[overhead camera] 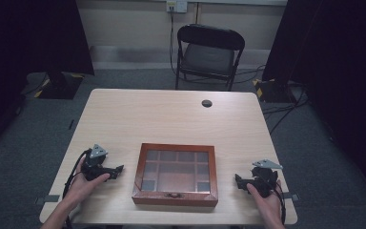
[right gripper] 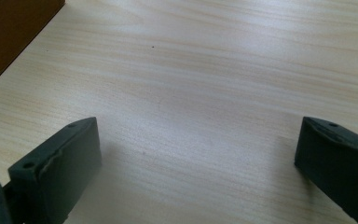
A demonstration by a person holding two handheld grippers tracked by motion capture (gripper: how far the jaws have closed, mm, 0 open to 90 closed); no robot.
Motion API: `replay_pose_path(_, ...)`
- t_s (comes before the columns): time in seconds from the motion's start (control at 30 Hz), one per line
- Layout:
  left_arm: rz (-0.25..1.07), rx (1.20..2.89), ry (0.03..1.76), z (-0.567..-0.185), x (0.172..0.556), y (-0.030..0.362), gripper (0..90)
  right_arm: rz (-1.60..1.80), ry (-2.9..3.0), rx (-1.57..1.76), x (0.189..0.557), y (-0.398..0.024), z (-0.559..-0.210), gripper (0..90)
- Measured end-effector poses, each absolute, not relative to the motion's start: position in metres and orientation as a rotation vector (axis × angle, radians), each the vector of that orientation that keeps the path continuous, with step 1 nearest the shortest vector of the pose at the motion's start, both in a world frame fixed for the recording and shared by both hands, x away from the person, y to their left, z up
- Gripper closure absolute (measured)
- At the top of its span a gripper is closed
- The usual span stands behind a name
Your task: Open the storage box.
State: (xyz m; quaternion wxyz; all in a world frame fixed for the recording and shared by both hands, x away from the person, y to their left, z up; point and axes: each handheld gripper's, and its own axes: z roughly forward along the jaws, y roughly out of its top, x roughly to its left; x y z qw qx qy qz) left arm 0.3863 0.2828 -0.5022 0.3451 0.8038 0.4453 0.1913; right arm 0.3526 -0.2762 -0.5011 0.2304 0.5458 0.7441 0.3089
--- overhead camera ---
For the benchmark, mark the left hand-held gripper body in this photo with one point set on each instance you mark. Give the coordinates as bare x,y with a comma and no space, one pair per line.
94,165

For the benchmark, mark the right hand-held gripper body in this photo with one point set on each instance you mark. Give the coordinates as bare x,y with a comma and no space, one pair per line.
264,178

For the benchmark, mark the wooden box with glass lid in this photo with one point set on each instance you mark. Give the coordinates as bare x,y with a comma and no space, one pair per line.
175,173

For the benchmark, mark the person's left hand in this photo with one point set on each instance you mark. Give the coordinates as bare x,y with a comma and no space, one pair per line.
84,187

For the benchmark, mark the person's right hand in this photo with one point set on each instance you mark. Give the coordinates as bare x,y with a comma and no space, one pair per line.
267,203

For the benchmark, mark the grey tape strip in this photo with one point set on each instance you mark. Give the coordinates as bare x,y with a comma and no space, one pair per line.
47,199
291,196

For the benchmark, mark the black round table grommet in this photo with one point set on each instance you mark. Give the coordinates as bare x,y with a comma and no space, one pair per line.
207,103

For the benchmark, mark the black stand base yellow striped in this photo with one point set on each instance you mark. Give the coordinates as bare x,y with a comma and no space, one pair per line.
273,90

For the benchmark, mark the black folding chair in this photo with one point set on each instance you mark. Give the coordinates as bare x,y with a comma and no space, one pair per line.
208,57

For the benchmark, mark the dark curtain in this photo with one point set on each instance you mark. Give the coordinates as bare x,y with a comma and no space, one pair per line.
336,63
28,47

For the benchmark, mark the white wall socket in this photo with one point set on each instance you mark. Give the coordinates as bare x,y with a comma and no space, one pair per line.
177,5

